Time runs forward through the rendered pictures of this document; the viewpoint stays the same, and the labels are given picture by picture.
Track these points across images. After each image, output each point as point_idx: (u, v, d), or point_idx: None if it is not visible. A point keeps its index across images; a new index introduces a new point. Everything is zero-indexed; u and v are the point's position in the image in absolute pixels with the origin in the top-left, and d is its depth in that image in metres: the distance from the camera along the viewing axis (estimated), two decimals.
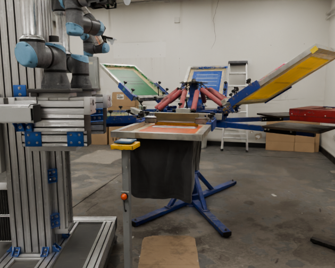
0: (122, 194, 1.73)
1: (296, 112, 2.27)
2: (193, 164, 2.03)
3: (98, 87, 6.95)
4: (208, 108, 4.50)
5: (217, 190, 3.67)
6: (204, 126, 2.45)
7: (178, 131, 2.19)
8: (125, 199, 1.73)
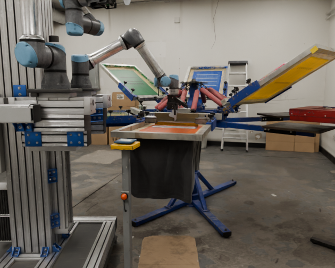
0: (122, 194, 1.73)
1: (296, 112, 2.27)
2: (193, 164, 2.03)
3: (98, 87, 6.95)
4: (208, 108, 4.50)
5: (217, 190, 3.67)
6: (204, 126, 2.45)
7: (178, 131, 2.19)
8: (125, 199, 1.73)
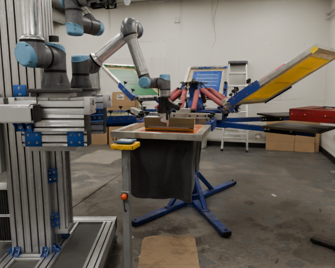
0: (122, 194, 1.73)
1: (296, 112, 2.27)
2: (193, 164, 2.03)
3: (98, 87, 6.95)
4: (208, 108, 4.50)
5: (217, 190, 3.67)
6: (204, 126, 2.45)
7: None
8: (125, 199, 1.73)
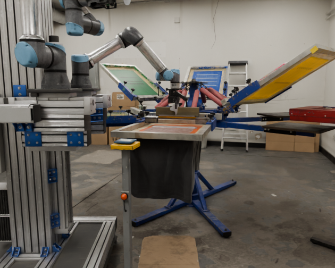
0: (122, 194, 1.73)
1: (296, 112, 2.27)
2: (193, 164, 2.03)
3: (98, 87, 6.95)
4: (208, 108, 4.50)
5: (217, 190, 3.67)
6: (204, 126, 2.45)
7: None
8: (125, 199, 1.73)
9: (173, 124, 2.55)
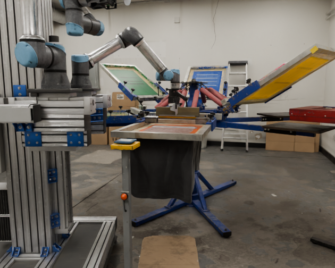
0: (122, 194, 1.73)
1: (296, 112, 2.27)
2: (193, 164, 2.03)
3: (98, 87, 6.95)
4: (208, 108, 4.50)
5: (217, 190, 3.67)
6: (204, 126, 2.45)
7: None
8: (125, 199, 1.73)
9: (173, 124, 2.55)
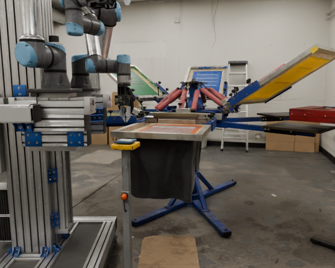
0: (122, 194, 1.73)
1: (296, 112, 2.27)
2: (193, 164, 2.03)
3: (98, 87, 6.95)
4: (208, 108, 4.50)
5: (217, 190, 3.67)
6: (204, 126, 2.45)
7: None
8: (125, 199, 1.73)
9: (173, 124, 2.55)
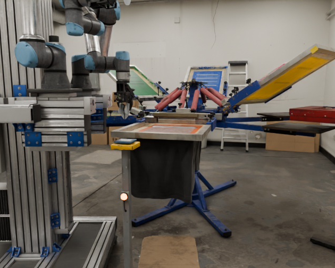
0: (122, 194, 1.73)
1: (296, 112, 2.27)
2: (193, 164, 2.03)
3: (98, 87, 6.95)
4: (208, 108, 4.50)
5: (217, 190, 3.67)
6: (204, 126, 2.45)
7: None
8: (125, 199, 1.73)
9: (173, 124, 2.55)
